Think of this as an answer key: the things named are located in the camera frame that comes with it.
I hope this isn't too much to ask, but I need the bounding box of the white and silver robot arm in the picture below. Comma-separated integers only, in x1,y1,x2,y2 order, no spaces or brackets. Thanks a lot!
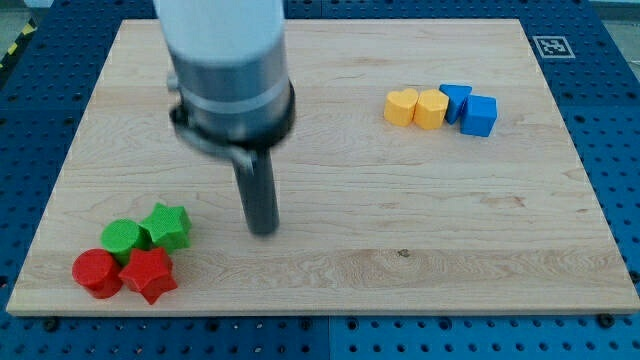
153,0,295,173

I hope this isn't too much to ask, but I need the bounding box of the light wooden board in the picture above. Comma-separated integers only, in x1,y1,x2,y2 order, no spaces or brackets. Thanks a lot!
7,19,639,317

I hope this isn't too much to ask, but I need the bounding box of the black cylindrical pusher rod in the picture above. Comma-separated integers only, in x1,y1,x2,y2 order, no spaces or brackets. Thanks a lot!
234,149,279,236

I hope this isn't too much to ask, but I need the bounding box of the yellow heart block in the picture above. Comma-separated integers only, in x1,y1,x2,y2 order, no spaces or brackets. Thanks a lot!
383,88,419,127

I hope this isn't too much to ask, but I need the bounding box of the yellow hexagon block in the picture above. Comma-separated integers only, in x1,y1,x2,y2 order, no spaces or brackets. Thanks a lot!
413,89,449,130

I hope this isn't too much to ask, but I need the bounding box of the green star block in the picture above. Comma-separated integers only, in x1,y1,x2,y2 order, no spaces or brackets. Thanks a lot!
139,203,192,254

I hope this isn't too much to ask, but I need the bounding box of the blue triangle block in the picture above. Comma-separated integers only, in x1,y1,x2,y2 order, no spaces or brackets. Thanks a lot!
439,84,472,125

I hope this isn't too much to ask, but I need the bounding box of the blue cube block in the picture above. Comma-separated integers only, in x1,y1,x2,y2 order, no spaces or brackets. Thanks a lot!
460,95,498,137

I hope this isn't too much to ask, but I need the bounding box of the red star block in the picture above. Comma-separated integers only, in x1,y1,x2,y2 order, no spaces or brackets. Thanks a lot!
118,247,178,305

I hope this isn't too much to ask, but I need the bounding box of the green cylinder block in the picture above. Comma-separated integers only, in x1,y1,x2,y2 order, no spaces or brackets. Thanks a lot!
100,218,151,266

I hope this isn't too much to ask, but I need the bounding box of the red cylinder block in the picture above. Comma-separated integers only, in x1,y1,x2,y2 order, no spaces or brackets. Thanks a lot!
72,248,123,299

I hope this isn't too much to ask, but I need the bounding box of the white fiducial marker tag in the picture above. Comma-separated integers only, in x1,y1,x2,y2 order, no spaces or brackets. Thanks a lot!
533,35,575,59

